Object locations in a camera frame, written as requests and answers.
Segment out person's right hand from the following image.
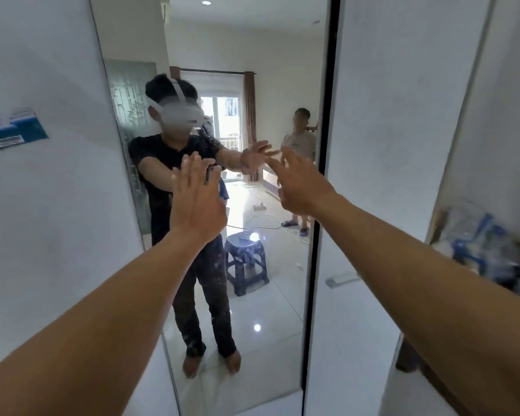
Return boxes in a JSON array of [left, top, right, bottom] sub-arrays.
[[266, 145, 339, 218]]

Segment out person's left hand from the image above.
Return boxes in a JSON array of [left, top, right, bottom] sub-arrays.
[[169, 151, 229, 246]]

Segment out person's right forearm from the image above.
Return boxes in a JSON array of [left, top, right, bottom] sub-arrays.
[[316, 196, 520, 416]]

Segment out person's left forearm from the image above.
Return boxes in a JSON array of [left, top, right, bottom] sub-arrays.
[[0, 229, 219, 416]]

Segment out dark blue plastic stool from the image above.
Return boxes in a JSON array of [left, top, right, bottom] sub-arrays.
[[224, 231, 270, 298]]

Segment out tall wardrobe mirror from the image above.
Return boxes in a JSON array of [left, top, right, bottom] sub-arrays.
[[89, 0, 342, 416]]

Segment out white wardrobe door with sticker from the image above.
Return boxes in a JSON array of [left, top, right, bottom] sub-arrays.
[[0, 0, 180, 416]]

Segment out blue and white sticker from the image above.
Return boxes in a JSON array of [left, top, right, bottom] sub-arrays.
[[0, 109, 49, 150]]

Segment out plain white wardrobe door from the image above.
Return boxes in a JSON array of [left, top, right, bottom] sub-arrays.
[[425, 0, 520, 245]]

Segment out blue and white plastic bag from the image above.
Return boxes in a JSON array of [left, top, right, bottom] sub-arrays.
[[430, 203, 520, 304]]

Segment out white wardrobe door with handle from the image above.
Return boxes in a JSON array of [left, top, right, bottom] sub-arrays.
[[302, 0, 495, 416]]

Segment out silver door handle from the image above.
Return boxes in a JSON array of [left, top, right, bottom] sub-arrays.
[[325, 273, 361, 290]]

